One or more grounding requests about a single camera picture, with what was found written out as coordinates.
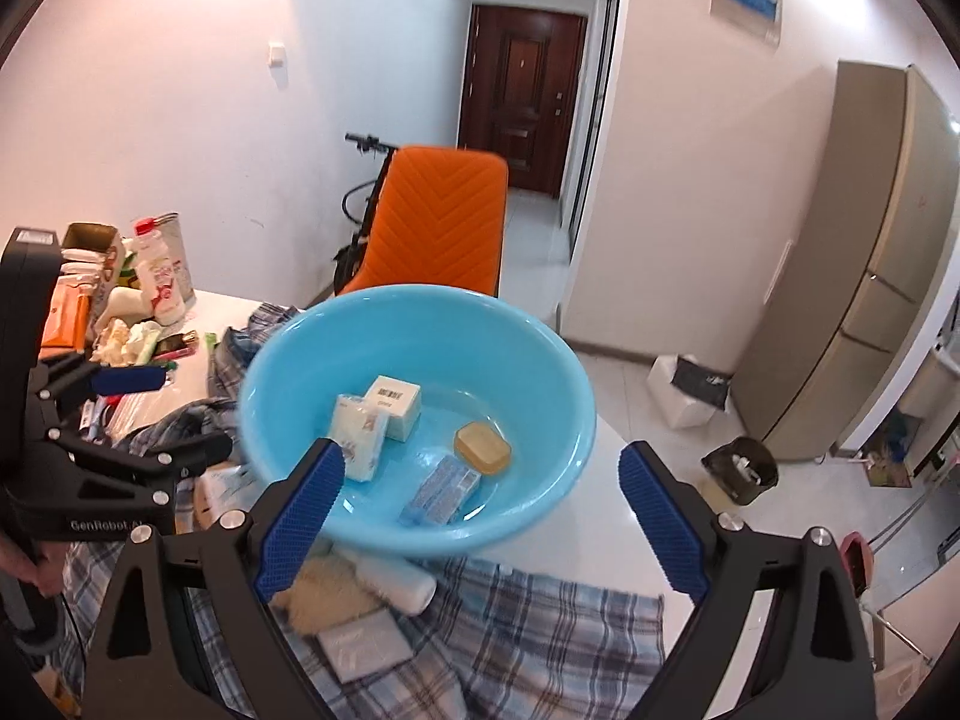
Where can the crumpled white tissue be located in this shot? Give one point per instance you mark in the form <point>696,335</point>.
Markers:
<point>124,341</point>

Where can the dark brown door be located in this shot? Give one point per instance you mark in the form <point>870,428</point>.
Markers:
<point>525,90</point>

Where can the white milk bottle red label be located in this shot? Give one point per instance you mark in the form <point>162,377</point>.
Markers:
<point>161,277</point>

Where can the blue plaid cloth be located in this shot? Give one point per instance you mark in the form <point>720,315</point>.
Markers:
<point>525,645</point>

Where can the orange-white tissue pack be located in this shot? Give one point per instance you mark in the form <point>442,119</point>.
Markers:
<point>67,311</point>

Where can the white light switch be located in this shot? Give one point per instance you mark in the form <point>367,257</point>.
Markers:
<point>277,54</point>

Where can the orange chair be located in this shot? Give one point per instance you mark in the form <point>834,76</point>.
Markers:
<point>435,225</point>

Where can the pink dustpan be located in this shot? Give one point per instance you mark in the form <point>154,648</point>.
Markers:
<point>856,559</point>

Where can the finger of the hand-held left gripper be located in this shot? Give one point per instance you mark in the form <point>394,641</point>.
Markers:
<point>131,379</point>
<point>187,454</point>

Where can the open cardboard box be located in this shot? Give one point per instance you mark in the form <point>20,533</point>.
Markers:
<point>94,240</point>

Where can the blue soap packet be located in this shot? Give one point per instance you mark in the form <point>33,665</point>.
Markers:
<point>364,435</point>

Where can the white plastic bottle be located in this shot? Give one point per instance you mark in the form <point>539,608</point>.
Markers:
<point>397,581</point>

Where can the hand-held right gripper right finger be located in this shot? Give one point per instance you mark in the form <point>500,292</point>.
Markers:
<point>664,517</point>

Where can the blue plastic basin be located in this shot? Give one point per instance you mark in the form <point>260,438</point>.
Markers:
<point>525,360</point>

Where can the cream plastic bottle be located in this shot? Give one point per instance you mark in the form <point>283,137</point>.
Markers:
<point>126,306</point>

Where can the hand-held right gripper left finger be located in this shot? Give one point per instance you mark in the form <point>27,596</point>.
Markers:
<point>300,517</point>

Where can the colourful door mat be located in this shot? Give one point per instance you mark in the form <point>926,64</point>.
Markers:
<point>898,454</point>

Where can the cream soap box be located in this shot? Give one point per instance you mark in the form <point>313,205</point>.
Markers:
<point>225,495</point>

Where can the grey soap box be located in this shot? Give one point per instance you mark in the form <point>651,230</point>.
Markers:
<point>364,645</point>

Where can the large orange soap case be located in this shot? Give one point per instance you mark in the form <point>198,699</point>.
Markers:
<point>484,448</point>

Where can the white box with black bag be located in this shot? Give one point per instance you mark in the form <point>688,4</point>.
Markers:
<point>686,390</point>

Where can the beige cardboard box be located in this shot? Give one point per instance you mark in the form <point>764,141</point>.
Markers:
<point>397,409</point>

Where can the beige refrigerator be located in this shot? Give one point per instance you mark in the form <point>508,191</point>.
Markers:
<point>862,277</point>

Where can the dark trash bin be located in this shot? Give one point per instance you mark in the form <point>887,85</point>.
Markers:
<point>739,469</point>

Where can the black bicycle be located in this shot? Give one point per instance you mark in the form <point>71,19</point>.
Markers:
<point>375,187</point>

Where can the person's left hand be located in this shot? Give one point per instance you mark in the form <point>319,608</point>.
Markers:
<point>22,562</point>

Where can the fluffy beige scrunchie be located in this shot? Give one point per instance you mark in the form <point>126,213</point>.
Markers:
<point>330,592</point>

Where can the blue-white soap box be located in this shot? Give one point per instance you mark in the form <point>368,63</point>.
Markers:
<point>442,491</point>

